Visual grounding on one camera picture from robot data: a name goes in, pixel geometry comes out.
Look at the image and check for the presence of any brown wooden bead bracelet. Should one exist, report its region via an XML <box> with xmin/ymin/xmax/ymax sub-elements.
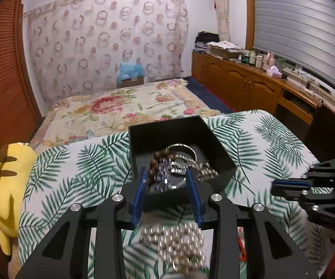
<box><xmin>147</xmin><ymin>148</ymin><xmax>178</xmax><ymax>192</ymax></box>

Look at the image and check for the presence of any white pearl necklace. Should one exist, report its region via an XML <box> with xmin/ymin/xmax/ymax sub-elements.
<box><xmin>139</xmin><ymin>223</ymin><xmax>207</xmax><ymax>273</ymax></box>

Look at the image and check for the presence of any black open jewelry box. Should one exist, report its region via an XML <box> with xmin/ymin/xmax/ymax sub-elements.
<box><xmin>128</xmin><ymin>116</ymin><xmax>236</xmax><ymax>193</ymax></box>

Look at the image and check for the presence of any palm leaf print cloth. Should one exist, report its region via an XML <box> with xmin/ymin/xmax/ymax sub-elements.
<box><xmin>18</xmin><ymin>110</ymin><xmax>335</xmax><ymax>275</ymax></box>

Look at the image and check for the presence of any floral bed blanket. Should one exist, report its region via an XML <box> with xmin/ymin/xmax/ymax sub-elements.
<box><xmin>30</xmin><ymin>79</ymin><xmax>220</xmax><ymax>154</ymax></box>

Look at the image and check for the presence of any yellow plush toy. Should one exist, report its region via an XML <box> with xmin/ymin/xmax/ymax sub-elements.
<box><xmin>0</xmin><ymin>142</ymin><xmax>37</xmax><ymax>256</ymax></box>

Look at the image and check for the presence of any pink tissue box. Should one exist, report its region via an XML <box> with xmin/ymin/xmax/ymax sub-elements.
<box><xmin>266</xmin><ymin>66</ymin><xmax>282</xmax><ymax>79</ymax></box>

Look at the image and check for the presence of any wooden sideboard cabinet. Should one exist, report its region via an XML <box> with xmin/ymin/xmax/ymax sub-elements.
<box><xmin>191</xmin><ymin>50</ymin><xmax>335</xmax><ymax>143</ymax></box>

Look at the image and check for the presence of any brown louvered wardrobe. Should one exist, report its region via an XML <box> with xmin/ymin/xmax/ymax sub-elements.
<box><xmin>0</xmin><ymin>0</ymin><xmax>43</xmax><ymax>279</ymax></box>

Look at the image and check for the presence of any blue bag on box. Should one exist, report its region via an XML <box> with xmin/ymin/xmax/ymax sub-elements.
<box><xmin>117</xmin><ymin>63</ymin><xmax>145</xmax><ymax>88</ymax></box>

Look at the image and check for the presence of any grey window blind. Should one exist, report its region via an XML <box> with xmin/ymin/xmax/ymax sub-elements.
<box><xmin>254</xmin><ymin>0</ymin><xmax>335</xmax><ymax>87</ymax></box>

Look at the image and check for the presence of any cardboard box with cloth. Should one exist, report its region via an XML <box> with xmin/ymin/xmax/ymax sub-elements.
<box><xmin>207</xmin><ymin>41</ymin><xmax>243</xmax><ymax>60</ymax></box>

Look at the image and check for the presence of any stack of folded clothes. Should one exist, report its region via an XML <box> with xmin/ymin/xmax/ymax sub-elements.
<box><xmin>193</xmin><ymin>31</ymin><xmax>219</xmax><ymax>53</ymax></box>

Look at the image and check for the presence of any circle pattern sheer curtain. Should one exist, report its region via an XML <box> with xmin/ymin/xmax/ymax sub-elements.
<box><xmin>26</xmin><ymin>0</ymin><xmax>189</xmax><ymax>106</ymax></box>

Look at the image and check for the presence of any beige tied side curtain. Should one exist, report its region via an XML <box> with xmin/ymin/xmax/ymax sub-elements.
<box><xmin>214</xmin><ymin>0</ymin><xmax>230</xmax><ymax>42</ymax></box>

